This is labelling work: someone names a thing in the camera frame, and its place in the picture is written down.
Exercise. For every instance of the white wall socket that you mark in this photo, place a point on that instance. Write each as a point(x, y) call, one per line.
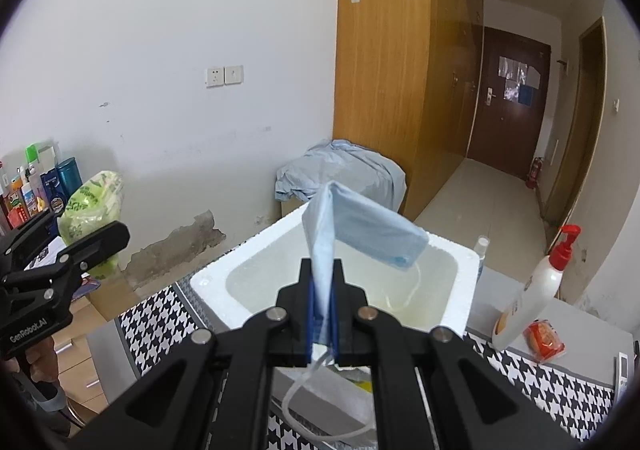
point(233, 75)
point(214, 77)

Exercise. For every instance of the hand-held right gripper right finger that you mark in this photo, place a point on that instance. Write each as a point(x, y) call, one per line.
point(336, 315)

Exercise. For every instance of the black wall bracket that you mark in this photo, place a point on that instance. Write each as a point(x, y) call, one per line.
point(563, 64)

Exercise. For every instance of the clear blue spray bottle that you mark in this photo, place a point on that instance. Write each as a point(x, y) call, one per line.
point(481, 250)

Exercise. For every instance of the person's left hand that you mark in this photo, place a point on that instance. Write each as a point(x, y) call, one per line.
point(46, 362)

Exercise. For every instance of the green plastic bag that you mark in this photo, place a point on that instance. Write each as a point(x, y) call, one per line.
point(90, 205)

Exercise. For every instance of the wooden drawer cabinet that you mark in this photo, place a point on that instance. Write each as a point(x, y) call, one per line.
point(85, 370)

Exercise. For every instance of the group of toiletry bottles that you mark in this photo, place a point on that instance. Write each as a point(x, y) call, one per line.
point(50, 180)

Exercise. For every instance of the white foam box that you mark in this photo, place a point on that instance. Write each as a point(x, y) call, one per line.
point(235, 265)

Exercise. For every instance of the red fire extinguisher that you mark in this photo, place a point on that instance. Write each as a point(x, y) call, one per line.
point(535, 172)

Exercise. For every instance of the white lotion pump bottle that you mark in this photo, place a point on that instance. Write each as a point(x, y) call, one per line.
point(530, 300)

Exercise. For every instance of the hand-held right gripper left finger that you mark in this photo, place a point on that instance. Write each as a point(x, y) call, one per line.
point(312, 310)

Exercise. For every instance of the white remote control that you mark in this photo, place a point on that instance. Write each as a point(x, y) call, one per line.
point(622, 370)

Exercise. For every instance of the houndstooth tablecloth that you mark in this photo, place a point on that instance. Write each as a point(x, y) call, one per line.
point(525, 390)

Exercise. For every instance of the dark brown entrance door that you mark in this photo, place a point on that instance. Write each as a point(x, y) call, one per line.
point(500, 130)

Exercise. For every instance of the wooden wardrobe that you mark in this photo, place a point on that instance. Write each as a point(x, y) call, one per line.
point(380, 80)

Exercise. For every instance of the wooden side door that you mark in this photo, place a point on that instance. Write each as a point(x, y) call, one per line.
point(575, 130)

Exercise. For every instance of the paper notices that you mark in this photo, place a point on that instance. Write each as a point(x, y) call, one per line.
point(517, 77)

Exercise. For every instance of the light blue bedsheet pile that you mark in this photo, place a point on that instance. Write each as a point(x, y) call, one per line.
point(340, 165)

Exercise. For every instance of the red snack packet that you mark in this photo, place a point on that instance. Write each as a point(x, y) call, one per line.
point(542, 337)

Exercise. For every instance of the blue face mask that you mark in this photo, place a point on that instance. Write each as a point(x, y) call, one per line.
point(360, 225)

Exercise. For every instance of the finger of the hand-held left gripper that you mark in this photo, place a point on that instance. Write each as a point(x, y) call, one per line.
point(30, 232)
point(100, 240)

